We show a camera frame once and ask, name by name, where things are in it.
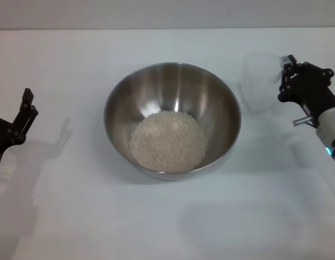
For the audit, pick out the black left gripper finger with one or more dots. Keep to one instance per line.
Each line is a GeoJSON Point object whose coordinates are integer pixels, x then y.
{"type": "Point", "coordinates": [25, 119]}

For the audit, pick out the white rice grains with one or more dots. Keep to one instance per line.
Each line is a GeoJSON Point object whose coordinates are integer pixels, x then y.
{"type": "Point", "coordinates": [168, 140]}

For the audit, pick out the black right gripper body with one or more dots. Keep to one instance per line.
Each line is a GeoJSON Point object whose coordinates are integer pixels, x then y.
{"type": "Point", "coordinates": [314, 94]}

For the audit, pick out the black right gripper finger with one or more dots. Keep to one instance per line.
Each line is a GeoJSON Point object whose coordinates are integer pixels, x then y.
{"type": "Point", "coordinates": [284, 86]}
{"type": "Point", "coordinates": [314, 70]}

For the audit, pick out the clear plastic measuring cup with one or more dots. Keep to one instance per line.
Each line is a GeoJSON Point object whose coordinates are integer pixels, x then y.
{"type": "Point", "coordinates": [259, 81]}

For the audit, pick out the stainless steel mixing bowl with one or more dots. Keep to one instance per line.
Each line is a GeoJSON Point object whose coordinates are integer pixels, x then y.
{"type": "Point", "coordinates": [162, 89]}

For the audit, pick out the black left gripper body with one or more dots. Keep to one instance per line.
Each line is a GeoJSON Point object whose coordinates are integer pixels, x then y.
{"type": "Point", "coordinates": [0, 135]}

